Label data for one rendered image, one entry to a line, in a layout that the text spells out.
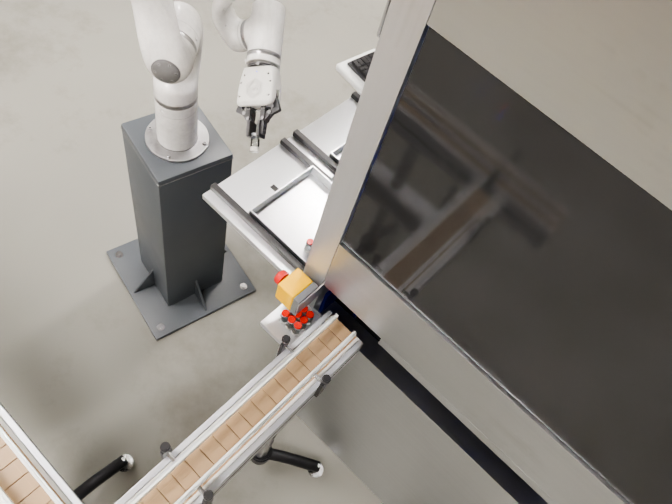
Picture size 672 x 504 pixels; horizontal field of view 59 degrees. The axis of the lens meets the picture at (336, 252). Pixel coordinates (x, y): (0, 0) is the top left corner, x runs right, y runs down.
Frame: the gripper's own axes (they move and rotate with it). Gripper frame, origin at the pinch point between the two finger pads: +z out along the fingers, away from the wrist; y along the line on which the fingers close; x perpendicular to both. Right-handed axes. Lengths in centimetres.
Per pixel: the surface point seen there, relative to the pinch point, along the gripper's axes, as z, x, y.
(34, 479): 82, -31, -24
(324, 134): -13, 48, -6
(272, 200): 12.5, 28.4, -10.5
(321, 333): 48, 17, 15
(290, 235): 22.6, 27.5, -2.8
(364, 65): -48, 77, -6
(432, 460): 81, 45, 39
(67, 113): -36, 78, -159
